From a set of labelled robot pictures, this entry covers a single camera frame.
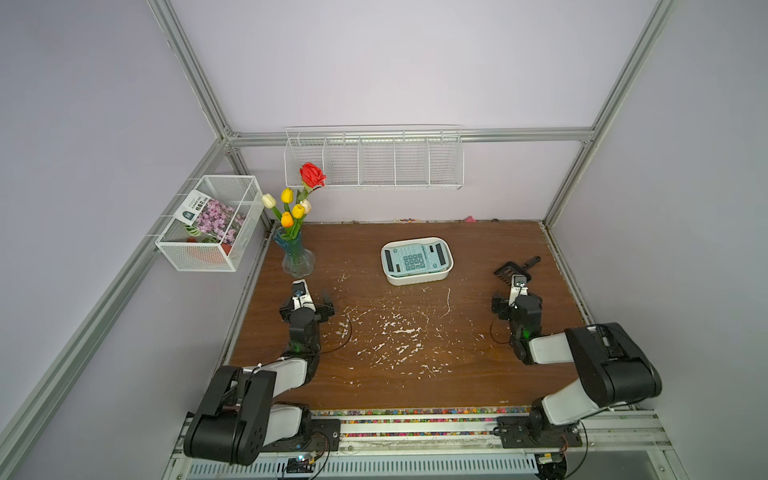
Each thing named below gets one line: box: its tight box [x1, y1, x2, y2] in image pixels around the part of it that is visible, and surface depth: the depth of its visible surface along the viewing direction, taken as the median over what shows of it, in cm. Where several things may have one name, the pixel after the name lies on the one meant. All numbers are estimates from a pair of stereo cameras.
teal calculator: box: [383, 241, 450, 276], surface depth 104 cm
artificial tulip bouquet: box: [262, 162, 327, 241], surface depth 86 cm
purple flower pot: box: [174, 190, 246, 255], surface depth 75 cm
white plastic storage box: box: [381, 237, 454, 286], surface depth 104 cm
